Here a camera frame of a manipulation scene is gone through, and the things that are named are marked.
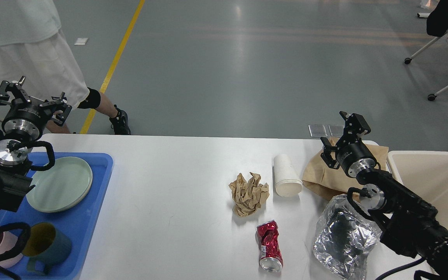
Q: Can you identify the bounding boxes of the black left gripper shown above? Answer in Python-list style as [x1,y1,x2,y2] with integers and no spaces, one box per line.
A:
[0,76,72,141]

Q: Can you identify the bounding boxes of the dark teal mug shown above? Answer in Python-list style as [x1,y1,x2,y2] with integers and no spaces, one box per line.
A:
[22,222,72,275]

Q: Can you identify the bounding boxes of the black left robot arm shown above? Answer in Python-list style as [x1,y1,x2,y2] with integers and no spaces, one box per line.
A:
[0,76,72,280]

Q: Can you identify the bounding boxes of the beige plastic bin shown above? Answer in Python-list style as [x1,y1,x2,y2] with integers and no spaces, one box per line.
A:
[387,150,448,229]

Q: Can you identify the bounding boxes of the white paper cup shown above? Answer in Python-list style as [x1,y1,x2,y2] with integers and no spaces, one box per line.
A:
[273,154,303,197]

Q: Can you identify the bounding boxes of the blue plastic tray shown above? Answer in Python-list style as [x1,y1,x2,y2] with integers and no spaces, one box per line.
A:
[0,152,114,280]

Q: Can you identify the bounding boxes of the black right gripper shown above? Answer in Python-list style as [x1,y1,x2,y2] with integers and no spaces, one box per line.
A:
[320,110,377,178]

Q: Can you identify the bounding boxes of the metal floor plates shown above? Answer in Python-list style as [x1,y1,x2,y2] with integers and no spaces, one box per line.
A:
[308,124,344,138]

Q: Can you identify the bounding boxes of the crumpled brown paper ball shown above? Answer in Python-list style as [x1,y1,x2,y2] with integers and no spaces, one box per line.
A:
[229,172,269,217]

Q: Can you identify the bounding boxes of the pink mug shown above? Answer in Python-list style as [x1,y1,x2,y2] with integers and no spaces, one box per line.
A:
[0,231,23,269]

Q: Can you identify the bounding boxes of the silver foil bag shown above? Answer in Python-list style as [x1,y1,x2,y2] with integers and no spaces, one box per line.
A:
[312,194,382,280]

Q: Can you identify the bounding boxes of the person in white shorts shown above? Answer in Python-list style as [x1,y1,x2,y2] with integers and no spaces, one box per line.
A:
[0,0,131,135]

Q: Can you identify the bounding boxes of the crushed red soda can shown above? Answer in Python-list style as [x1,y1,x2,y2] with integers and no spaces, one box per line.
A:
[256,220,284,273]

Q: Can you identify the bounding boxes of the brown paper bag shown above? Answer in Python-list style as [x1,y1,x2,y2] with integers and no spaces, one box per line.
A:
[302,142,389,201]

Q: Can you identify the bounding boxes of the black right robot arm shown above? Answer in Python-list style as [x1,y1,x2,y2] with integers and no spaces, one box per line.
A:
[320,111,448,280]

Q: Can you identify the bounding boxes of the light green plate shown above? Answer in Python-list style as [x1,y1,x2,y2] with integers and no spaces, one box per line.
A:
[26,156,93,213]

